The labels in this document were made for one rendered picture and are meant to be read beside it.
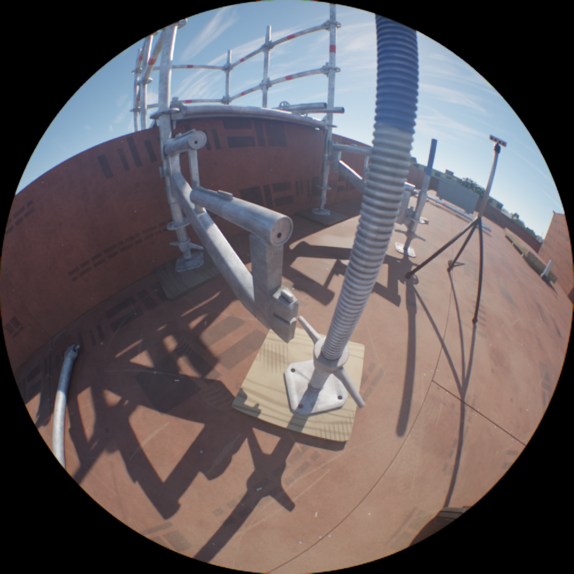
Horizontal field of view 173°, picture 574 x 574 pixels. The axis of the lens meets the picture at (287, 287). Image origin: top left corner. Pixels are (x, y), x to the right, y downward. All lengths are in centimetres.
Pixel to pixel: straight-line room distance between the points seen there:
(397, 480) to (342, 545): 22
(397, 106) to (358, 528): 70
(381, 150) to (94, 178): 95
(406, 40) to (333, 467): 68
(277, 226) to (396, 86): 23
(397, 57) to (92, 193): 98
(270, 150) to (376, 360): 121
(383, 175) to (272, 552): 69
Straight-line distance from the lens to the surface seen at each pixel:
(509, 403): 108
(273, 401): 51
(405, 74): 20
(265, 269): 33
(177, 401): 59
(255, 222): 30
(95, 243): 101
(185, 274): 92
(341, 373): 35
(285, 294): 35
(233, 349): 60
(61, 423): 91
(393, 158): 17
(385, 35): 22
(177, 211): 88
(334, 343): 30
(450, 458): 73
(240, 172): 114
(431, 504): 70
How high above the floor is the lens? 51
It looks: 41 degrees down
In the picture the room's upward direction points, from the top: 2 degrees clockwise
